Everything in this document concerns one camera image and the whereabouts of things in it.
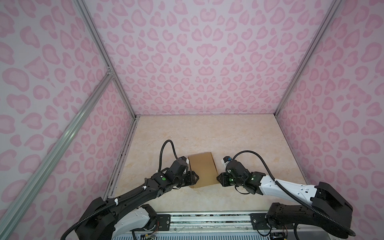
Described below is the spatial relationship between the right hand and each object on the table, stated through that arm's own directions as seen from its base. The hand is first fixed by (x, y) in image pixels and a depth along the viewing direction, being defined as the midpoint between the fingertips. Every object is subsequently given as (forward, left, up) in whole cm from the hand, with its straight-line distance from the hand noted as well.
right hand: (217, 178), depth 81 cm
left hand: (0, +11, +2) cm, 11 cm away
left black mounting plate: (-21, +27, -6) cm, 35 cm away
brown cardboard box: (+9, +8, -2) cm, 12 cm away
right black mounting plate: (-19, -20, -6) cm, 28 cm away
